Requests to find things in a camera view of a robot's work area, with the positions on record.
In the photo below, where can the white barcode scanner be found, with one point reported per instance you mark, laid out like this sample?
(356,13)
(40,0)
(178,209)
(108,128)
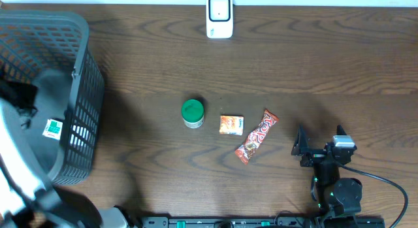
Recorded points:
(219,19)

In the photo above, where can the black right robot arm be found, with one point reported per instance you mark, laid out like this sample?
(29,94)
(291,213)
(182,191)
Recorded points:
(339,199)

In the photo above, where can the white green carton box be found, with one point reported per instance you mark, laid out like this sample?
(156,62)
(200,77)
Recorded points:
(53,129)

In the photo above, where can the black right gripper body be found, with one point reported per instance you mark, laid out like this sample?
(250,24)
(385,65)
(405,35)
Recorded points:
(313,155)

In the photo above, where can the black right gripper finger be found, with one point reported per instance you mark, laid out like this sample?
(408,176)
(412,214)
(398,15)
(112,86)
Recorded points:
(300,146)
(340,130)

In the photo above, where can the grey plastic basket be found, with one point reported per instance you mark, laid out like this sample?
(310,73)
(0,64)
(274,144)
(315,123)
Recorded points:
(50,51)

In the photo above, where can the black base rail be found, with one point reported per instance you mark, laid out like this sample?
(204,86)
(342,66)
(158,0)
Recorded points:
(283,221)

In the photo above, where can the green lid jar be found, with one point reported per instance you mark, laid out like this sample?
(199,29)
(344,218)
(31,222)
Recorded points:
(192,113)

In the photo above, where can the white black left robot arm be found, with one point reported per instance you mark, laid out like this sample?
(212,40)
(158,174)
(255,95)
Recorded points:
(26,189)

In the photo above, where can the small orange snack packet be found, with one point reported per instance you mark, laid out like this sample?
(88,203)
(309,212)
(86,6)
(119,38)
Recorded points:
(231,125)

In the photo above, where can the red chocolate bar wrapper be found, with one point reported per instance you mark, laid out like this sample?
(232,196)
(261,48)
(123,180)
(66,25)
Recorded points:
(253,141)

